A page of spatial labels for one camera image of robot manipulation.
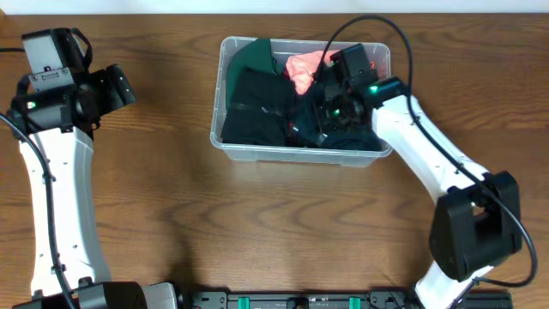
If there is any dark teal garment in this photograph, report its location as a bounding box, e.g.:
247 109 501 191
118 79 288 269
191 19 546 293
289 87 383 151

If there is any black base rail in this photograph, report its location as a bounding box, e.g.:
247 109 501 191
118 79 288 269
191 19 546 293
190 289 514 309

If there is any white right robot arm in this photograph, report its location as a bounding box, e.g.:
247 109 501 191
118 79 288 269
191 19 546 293
315 64 527 308

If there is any black garment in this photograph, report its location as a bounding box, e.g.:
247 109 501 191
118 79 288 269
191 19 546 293
221 69 297 147

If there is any clear plastic storage container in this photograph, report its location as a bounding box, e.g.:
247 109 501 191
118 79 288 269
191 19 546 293
210 36 393 167

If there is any dark green garment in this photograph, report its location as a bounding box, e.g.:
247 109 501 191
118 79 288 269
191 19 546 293
224 37 285 108

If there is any pink garment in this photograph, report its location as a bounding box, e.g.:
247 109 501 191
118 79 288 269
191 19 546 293
283 51 323 95

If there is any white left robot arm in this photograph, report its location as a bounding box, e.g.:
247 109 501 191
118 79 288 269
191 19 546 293
3 64 182 308

